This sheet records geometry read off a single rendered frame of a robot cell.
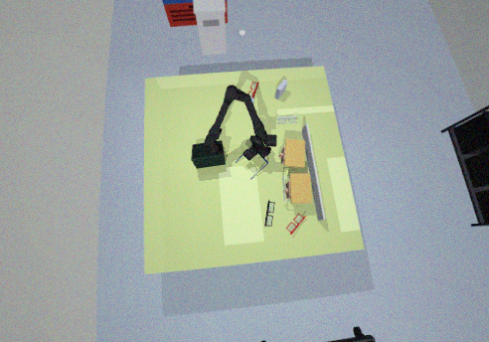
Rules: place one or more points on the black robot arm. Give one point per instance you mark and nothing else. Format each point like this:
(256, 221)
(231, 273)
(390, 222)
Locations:
(260, 136)

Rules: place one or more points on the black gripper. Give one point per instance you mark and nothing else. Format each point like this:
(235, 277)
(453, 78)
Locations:
(251, 152)

